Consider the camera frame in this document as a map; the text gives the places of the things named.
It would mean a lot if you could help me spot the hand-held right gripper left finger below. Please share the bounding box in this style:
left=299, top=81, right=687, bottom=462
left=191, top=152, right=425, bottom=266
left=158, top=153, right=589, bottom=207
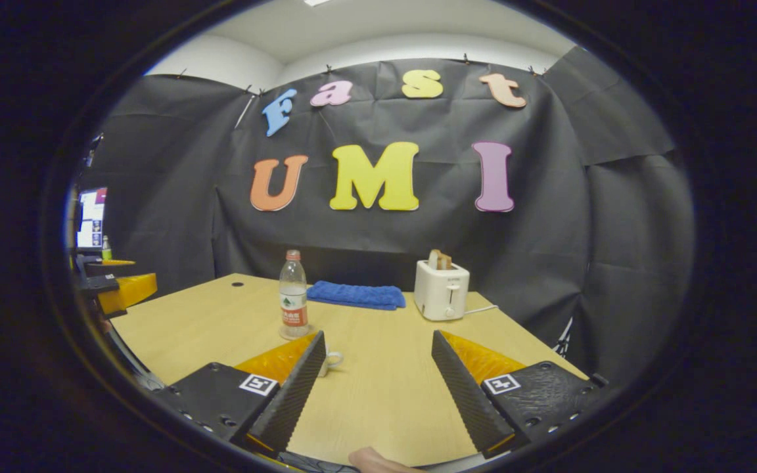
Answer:
left=152, top=330, right=328, bottom=459

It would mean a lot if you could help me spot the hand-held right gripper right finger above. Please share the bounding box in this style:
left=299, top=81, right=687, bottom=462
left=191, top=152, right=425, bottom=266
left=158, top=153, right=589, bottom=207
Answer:
left=431, top=330, right=609, bottom=460

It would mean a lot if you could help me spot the white ceramic teacup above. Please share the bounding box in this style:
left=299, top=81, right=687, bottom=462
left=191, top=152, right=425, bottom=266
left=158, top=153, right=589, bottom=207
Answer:
left=317, top=348, right=344, bottom=378

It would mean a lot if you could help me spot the clear plastic water bottle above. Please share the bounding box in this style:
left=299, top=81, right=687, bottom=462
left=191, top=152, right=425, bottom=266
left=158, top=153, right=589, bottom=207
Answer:
left=279, top=250, right=309, bottom=339

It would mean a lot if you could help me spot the computer monitor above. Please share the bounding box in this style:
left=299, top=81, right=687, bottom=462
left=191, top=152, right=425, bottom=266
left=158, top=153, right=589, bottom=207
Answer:
left=76, top=187, right=108, bottom=249

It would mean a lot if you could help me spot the white toaster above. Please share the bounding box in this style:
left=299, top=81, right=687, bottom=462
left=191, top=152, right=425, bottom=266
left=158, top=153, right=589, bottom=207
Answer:
left=413, top=260, right=470, bottom=321

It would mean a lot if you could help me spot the blue folded towel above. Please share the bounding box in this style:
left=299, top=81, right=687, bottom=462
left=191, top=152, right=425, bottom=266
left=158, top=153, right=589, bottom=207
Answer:
left=306, top=281, right=407, bottom=311

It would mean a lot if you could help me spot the black backdrop cloth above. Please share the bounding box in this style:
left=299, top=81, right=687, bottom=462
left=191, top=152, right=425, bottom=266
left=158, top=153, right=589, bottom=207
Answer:
left=80, top=46, right=695, bottom=388

